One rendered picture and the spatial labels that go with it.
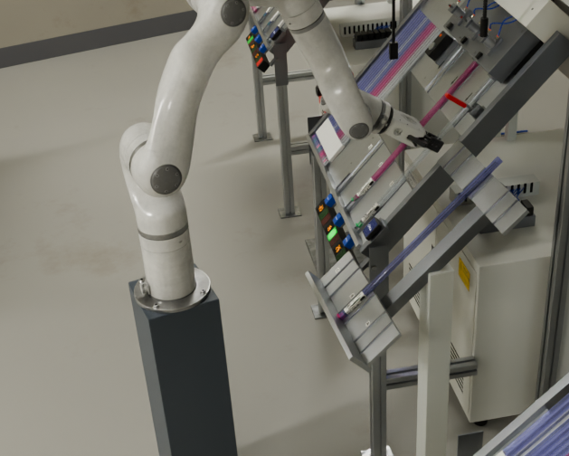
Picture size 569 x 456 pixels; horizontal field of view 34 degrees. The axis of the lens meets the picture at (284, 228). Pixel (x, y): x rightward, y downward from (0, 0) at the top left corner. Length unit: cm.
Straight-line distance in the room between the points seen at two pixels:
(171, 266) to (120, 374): 105
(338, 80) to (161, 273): 61
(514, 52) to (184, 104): 79
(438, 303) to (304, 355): 108
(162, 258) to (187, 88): 42
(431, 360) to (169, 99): 87
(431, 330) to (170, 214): 67
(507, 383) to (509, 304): 29
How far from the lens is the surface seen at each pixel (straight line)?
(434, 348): 227
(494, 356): 273
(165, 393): 240
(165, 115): 206
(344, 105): 216
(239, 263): 366
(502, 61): 230
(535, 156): 308
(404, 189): 240
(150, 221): 217
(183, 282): 226
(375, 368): 257
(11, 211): 429
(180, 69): 205
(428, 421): 242
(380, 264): 236
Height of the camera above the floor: 204
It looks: 32 degrees down
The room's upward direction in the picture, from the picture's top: 4 degrees counter-clockwise
